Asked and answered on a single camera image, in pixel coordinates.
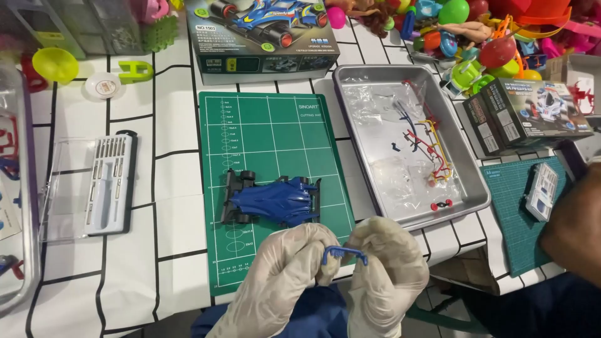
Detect person's left hand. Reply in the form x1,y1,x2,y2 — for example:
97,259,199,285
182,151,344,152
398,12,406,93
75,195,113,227
217,223,341,329

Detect person's right hand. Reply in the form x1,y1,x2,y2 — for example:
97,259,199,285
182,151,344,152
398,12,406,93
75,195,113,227
344,216,430,325

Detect blue plastic wing part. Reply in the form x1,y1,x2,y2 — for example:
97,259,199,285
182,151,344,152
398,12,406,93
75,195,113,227
322,245,369,267

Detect person's blue trousers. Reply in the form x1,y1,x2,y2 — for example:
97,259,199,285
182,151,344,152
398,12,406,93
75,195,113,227
190,283,350,338

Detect blue toy race car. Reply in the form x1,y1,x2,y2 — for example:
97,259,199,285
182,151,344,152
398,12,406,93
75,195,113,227
221,169,323,228

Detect large green cutting mat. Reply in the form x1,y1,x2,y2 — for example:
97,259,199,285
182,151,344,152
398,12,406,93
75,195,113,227
198,91,356,297

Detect silver metal tray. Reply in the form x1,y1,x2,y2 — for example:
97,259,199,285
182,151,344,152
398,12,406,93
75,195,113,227
332,64,492,232

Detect yellow plastic sprue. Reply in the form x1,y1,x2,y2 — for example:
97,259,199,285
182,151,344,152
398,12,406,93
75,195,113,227
418,119,453,183

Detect clear plastic bags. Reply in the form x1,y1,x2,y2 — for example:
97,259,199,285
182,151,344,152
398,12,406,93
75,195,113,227
342,77,463,212

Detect red plastic sprue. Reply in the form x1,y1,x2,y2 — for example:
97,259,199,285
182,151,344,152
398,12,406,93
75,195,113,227
402,80,447,181

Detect small green cutting mat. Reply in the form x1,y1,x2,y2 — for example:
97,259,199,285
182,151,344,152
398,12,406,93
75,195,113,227
480,156,574,278

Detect blue plastic sprue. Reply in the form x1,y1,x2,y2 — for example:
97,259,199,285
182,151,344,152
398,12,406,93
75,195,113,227
393,100,419,153

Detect small white bit case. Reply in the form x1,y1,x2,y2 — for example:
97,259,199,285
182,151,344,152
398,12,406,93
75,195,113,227
520,162,559,222

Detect white screwdriver bit set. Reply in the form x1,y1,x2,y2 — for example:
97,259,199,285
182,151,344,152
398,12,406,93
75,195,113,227
85,130,139,236

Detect small toy car box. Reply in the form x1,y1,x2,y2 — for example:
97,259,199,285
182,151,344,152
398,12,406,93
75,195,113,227
462,77,594,156

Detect clear bit set lid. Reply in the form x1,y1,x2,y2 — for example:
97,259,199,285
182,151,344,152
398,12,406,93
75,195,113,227
39,137,101,243

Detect large toy car box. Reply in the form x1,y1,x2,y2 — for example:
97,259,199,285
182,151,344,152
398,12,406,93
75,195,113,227
184,0,341,86

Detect heap of colourful toys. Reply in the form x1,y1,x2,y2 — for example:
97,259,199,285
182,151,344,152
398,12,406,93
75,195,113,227
324,0,601,99

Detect white round lid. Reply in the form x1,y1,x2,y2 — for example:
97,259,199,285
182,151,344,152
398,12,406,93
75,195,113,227
85,72,122,100

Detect open white carton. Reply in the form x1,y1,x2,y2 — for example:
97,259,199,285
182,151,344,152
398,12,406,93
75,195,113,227
545,54,601,116

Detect green plastic basket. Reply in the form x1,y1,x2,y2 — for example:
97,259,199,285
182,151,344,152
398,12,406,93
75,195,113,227
142,15,179,53

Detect clear plastic tray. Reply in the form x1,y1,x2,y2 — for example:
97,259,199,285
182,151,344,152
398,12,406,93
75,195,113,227
0,61,42,314

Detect yellow-green suction cup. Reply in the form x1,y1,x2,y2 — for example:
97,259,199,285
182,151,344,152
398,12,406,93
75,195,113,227
31,47,80,85

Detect grey plastic drawer box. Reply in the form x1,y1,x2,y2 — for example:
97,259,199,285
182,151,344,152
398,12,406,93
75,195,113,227
5,0,146,60

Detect green stool frame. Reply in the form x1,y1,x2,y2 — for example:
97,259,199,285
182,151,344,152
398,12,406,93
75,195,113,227
406,286,489,335

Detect green plastic bracket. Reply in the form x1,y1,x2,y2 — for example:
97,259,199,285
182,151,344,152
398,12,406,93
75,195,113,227
118,60,154,85

